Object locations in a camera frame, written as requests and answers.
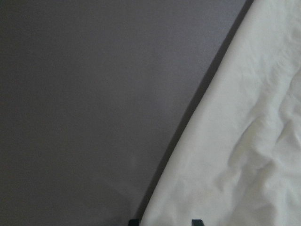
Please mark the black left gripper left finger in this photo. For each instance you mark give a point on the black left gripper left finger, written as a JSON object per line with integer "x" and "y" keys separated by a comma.
{"x": 134, "y": 222}

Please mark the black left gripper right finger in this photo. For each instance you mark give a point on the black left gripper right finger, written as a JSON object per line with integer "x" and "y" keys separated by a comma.
{"x": 197, "y": 222}

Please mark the cream long-sleeve graphic shirt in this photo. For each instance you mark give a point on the cream long-sleeve graphic shirt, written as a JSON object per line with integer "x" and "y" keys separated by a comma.
{"x": 238, "y": 162}

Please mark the brown paper table cover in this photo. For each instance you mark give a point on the brown paper table cover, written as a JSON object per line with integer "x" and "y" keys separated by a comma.
{"x": 94, "y": 96}

